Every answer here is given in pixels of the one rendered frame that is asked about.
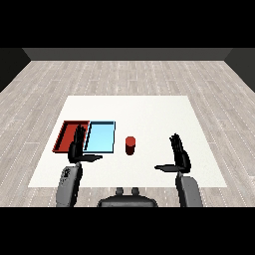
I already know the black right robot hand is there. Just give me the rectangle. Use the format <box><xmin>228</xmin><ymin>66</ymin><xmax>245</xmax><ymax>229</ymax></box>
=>
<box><xmin>153</xmin><ymin>132</ymin><xmax>192</xmax><ymax>174</ymax></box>

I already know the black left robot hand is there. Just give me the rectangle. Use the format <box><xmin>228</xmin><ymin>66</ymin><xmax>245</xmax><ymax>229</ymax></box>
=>
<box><xmin>67</xmin><ymin>125</ymin><xmax>104</xmax><ymax>164</ymax></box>

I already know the red shallow open box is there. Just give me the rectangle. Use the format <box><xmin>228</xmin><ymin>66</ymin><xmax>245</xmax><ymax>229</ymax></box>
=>
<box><xmin>52</xmin><ymin>120</ymin><xmax>91</xmax><ymax>154</ymax></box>

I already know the light blue shallow open box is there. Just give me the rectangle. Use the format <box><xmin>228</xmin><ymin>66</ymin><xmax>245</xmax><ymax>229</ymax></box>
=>
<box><xmin>82</xmin><ymin>121</ymin><xmax>117</xmax><ymax>154</ymax></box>

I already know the red can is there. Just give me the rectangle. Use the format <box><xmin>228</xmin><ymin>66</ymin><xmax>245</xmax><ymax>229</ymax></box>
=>
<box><xmin>125</xmin><ymin>135</ymin><xmax>136</xmax><ymax>156</ymax></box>

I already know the dark grey robot body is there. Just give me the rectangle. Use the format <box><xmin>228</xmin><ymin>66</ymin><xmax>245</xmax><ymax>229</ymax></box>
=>
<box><xmin>97</xmin><ymin>187</ymin><xmax>159</xmax><ymax>208</ymax></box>

